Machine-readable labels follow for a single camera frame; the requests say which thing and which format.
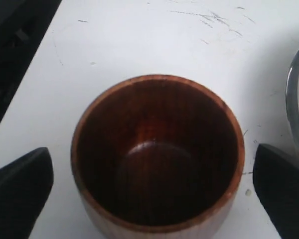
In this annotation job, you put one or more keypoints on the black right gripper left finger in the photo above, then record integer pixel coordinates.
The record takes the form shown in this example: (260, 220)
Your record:
(25, 185)

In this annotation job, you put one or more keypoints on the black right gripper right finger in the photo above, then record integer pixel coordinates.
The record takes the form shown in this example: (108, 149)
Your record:
(276, 182)

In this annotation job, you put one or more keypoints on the brown wooden cup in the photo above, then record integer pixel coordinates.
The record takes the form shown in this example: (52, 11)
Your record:
(157, 157)

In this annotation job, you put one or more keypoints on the round steel rice tray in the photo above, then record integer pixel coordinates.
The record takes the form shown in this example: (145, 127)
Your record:
(292, 100)

